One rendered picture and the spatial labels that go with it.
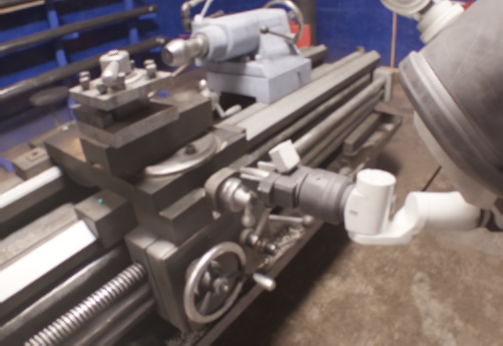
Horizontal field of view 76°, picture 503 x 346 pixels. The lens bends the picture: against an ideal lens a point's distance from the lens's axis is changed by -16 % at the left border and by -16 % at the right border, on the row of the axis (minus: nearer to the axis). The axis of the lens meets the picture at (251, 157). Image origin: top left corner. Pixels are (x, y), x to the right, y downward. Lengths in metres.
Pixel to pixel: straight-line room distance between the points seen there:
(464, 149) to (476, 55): 0.05
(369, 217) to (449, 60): 0.45
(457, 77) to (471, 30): 0.03
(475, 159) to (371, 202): 0.42
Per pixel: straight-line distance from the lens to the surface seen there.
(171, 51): 1.19
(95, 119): 0.78
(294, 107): 1.40
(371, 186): 0.62
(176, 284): 0.88
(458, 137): 0.21
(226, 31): 1.32
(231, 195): 0.80
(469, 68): 0.21
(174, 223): 0.79
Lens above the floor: 1.32
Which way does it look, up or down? 28 degrees down
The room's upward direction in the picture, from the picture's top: 5 degrees counter-clockwise
